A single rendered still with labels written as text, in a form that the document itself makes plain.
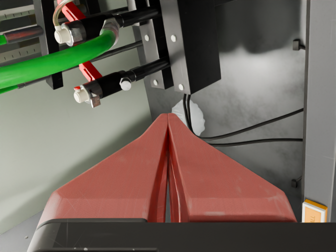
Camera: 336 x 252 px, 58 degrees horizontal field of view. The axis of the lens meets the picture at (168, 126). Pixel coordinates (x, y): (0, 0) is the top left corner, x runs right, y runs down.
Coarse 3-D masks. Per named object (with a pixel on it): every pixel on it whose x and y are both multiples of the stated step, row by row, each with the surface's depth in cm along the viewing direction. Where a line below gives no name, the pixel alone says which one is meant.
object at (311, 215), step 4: (308, 200) 43; (312, 204) 43; (316, 204) 43; (320, 204) 42; (308, 208) 43; (324, 208) 42; (308, 212) 43; (312, 212) 43; (316, 212) 42; (320, 212) 42; (308, 216) 43; (312, 216) 43; (316, 216) 42; (320, 216) 42; (304, 220) 44; (308, 220) 44; (312, 220) 43; (316, 220) 43; (324, 220) 42
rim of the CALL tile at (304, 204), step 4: (304, 204) 43; (308, 204) 43; (304, 208) 43; (312, 208) 42; (316, 208) 42; (320, 208) 42; (304, 212) 44; (324, 212) 41; (304, 216) 44; (324, 216) 42; (320, 220) 42
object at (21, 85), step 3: (18, 84) 53; (21, 84) 54; (6, 87) 52; (9, 87) 53; (12, 87) 53; (15, 87) 53; (18, 87) 54; (21, 87) 54; (0, 90) 52; (3, 90) 52; (6, 90) 52; (9, 90) 53; (0, 93) 52
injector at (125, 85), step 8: (168, 56) 50; (144, 64) 47; (152, 64) 47; (160, 64) 48; (168, 64) 49; (120, 72) 44; (128, 72) 45; (136, 72) 45; (144, 72) 46; (152, 72) 48; (96, 80) 42; (104, 80) 42; (112, 80) 42; (120, 80) 43; (128, 80) 42; (136, 80) 46; (80, 88) 42; (88, 88) 40; (96, 88) 41; (104, 88) 42; (112, 88) 43; (120, 88) 44; (128, 88) 42; (88, 96) 41; (104, 96) 42
